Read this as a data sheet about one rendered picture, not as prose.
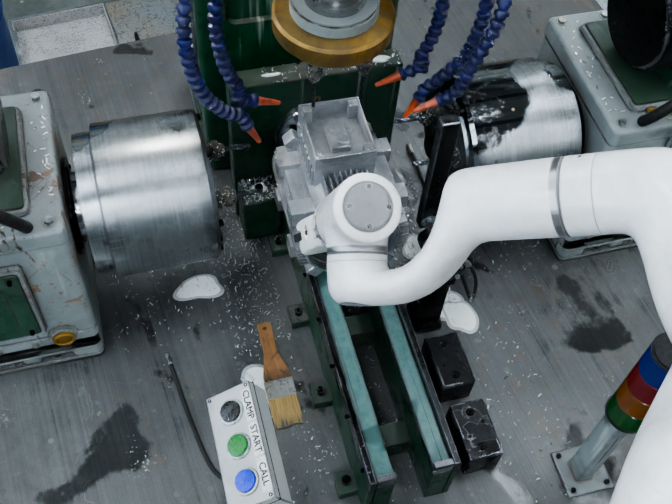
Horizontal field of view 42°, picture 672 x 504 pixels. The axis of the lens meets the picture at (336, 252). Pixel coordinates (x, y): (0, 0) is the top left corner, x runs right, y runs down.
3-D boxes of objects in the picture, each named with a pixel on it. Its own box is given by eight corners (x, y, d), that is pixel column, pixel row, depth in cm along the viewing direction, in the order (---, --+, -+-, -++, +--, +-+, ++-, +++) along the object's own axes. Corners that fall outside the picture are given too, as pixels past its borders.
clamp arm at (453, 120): (414, 217, 148) (437, 112, 127) (430, 214, 149) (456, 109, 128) (420, 233, 147) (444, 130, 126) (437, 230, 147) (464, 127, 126)
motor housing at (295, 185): (271, 195, 159) (271, 123, 143) (371, 179, 162) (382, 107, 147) (295, 286, 148) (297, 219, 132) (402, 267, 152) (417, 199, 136)
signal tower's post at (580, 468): (549, 453, 146) (633, 330, 112) (592, 443, 148) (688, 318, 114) (568, 499, 142) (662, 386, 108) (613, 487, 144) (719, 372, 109)
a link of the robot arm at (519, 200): (582, 301, 100) (348, 307, 114) (577, 162, 101) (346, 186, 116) (561, 299, 92) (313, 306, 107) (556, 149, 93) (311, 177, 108)
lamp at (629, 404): (609, 385, 123) (619, 370, 120) (647, 376, 125) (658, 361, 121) (627, 423, 120) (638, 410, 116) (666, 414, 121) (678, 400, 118)
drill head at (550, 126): (374, 145, 168) (388, 46, 147) (568, 112, 176) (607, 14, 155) (414, 249, 154) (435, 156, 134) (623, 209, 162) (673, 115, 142)
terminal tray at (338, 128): (295, 135, 147) (296, 104, 141) (356, 126, 149) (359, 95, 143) (311, 189, 141) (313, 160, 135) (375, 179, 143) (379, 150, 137)
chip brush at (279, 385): (249, 327, 157) (249, 324, 156) (276, 321, 158) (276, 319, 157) (275, 431, 146) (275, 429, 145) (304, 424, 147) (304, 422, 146)
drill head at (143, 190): (16, 205, 155) (-24, 105, 134) (220, 170, 162) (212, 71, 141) (26, 324, 142) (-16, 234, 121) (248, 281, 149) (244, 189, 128)
